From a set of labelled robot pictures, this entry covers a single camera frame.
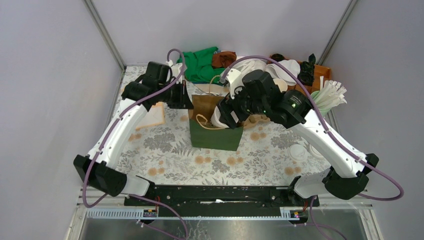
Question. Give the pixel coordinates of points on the white cup lid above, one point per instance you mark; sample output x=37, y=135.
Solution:
x=298, y=153
x=314, y=152

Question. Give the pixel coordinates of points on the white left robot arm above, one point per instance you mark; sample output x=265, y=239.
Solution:
x=98, y=167

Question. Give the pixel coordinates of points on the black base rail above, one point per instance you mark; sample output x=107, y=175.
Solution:
x=221, y=201

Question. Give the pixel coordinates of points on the stack of paper cups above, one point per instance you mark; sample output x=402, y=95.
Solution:
x=281, y=84

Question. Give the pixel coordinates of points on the black crumpled bag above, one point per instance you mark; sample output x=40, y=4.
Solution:
x=307, y=70

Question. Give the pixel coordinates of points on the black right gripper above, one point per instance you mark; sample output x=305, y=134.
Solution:
x=227, y=106

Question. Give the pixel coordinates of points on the white cloth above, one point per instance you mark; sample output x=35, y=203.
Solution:
x=249, y=65

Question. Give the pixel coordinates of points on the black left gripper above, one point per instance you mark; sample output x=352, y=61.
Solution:
x=184, y=101

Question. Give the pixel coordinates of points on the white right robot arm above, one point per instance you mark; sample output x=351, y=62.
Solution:
x=347, y=175

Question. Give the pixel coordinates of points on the wooden compartment tray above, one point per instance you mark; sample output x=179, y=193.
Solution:
x=320, y=72

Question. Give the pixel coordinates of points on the single white paper cup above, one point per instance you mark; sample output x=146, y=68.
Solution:
x=215, y=119

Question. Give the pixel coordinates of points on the white paper straws bundle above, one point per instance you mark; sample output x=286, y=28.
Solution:
x=331, y=95

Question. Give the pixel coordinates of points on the green paper bag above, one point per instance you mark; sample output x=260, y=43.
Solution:
x=201, y=131

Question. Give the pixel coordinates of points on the floral table mat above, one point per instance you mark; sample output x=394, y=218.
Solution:
x=164, y=154

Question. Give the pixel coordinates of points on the green cloth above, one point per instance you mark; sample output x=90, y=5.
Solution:
x=199, y=67

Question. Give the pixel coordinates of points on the green straw holder cup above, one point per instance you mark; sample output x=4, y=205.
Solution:
x=323, y=111

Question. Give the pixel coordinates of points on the brown cloth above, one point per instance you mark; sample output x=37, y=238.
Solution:
x=223, y=59

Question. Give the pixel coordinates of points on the white folded towel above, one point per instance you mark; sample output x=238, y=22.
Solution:
x=278, y=73

